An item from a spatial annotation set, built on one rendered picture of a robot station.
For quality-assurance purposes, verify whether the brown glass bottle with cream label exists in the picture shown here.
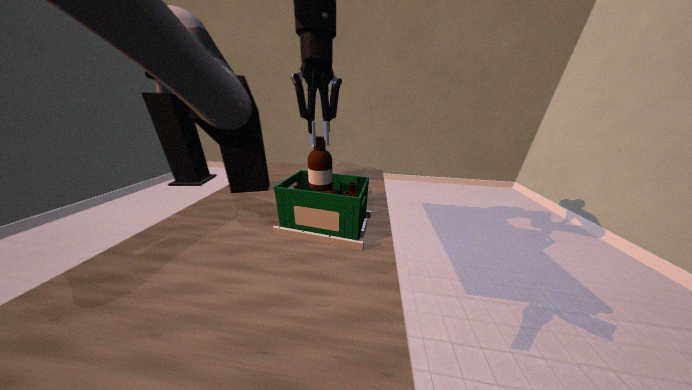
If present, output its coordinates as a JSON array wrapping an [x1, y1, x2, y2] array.
[[308, 136, 332, 191]]

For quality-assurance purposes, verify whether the green plastic crate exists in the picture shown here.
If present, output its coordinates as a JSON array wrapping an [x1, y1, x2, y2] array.
[[274, 170, 369, 241]]

